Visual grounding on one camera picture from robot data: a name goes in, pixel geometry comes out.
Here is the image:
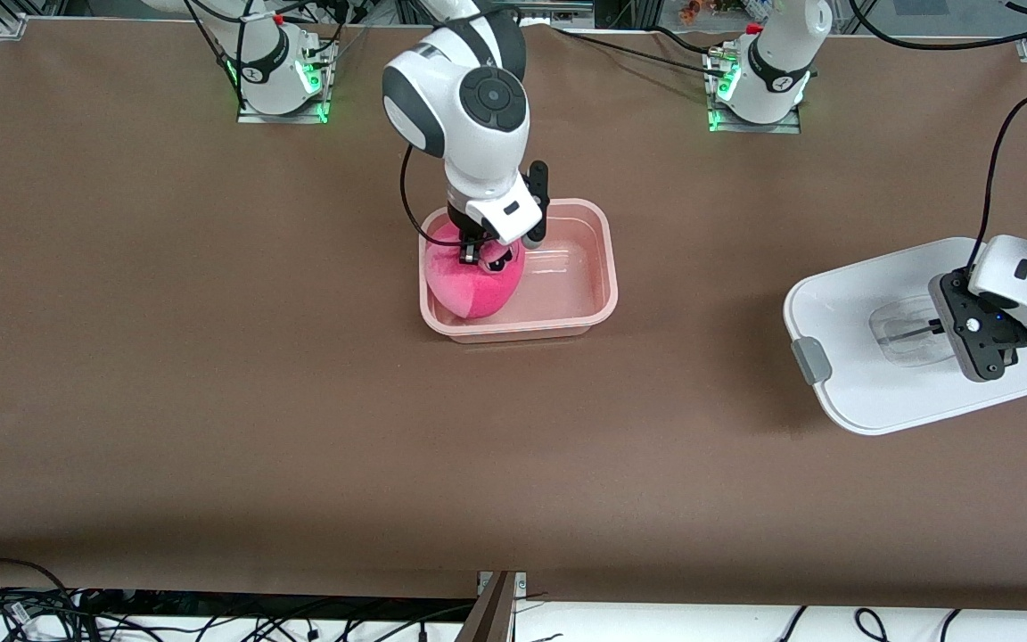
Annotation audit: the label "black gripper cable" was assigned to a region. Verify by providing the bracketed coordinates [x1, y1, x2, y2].
[964, 89, 1027, 273]
[398, 143, 470, 250]

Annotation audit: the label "pink plastic box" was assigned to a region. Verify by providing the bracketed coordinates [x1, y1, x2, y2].
[419, 198, 620, 345]

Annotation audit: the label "white box lid grey latches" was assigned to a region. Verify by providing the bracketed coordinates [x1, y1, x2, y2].
[784, 236, 1027, 437]

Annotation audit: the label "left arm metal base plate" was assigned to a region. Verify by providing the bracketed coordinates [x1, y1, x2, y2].
[708, 53, 803, 136]

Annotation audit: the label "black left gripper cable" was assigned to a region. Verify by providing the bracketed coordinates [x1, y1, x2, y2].
[964, 89, 1027, 273]

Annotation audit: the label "brown table cover sheet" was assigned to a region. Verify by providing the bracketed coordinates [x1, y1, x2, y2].
[0, 18, 1027, 613]

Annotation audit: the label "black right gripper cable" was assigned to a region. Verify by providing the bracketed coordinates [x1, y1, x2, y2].
[398, 143, 470, 250]

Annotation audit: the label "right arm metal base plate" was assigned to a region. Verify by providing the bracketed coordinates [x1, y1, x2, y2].
[236, 40, 336, 125]

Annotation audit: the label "pink plush toy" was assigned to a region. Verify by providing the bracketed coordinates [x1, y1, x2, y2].
[424, 221, 528, 321]

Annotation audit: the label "dark brown post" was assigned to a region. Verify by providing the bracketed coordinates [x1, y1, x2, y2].
[456, 572, 519, 642]

